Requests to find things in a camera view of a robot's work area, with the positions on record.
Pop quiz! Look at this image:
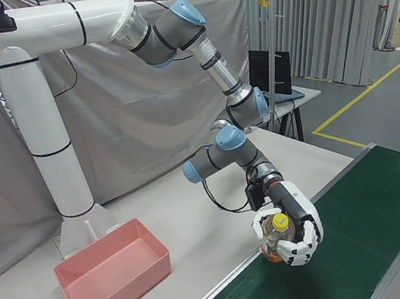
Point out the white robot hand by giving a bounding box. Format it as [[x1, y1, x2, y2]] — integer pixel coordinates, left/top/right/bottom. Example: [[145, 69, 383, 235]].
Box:
[[243, 175, 329, 274]]

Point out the clear bottle yellow cap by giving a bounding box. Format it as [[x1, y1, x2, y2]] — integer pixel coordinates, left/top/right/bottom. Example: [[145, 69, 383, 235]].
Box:
[[255, 210, 304, 266]]

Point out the pink plastic basket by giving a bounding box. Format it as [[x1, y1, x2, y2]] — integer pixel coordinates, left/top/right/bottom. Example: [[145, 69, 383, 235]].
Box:
[[47, 212, 179, 299]]

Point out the green conveyor belt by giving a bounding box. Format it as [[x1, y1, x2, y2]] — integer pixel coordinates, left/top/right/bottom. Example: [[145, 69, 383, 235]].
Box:
[[130, 139, 400, 299]]

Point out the grey desk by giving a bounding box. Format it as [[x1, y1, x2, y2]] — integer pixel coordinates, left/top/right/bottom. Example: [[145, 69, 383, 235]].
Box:
[[239, 81, 330, 151]]

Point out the black monitor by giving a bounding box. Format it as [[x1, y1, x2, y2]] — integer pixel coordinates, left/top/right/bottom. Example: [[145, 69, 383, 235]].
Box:
[[244, 47, 278, 100], [267, 48, 298, 98]]

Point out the grey pleated curtain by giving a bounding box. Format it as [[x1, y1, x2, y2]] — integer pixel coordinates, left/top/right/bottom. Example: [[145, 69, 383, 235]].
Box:
[[242, 0, 400, 105]]

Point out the grey cloth backdrop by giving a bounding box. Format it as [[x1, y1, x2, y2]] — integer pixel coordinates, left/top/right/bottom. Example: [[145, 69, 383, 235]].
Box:
[[0, 0, 289, 288]]

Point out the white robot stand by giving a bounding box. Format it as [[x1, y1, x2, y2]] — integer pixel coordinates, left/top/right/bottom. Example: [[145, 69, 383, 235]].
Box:
[[0, 0, 176, 269]]

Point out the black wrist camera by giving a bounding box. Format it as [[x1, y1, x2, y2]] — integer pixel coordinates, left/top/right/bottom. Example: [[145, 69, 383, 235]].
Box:
[[243, 180, 269, 213]]

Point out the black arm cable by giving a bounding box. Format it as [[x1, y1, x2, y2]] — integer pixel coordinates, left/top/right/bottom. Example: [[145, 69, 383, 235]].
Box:
[[192, 138, 258, 219]]

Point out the thin black stand cable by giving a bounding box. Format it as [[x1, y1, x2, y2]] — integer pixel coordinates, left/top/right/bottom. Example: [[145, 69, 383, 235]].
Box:
[[45, 47, 82, 99]]

